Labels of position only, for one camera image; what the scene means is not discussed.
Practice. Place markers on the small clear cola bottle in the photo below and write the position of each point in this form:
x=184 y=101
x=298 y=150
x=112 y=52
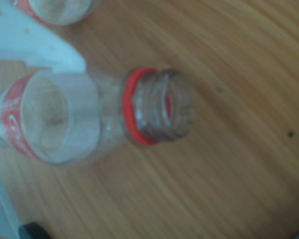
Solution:
x=62 y=12

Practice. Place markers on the large clear cola bottle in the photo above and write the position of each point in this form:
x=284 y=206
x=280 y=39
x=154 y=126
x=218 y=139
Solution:
x=109 y=112

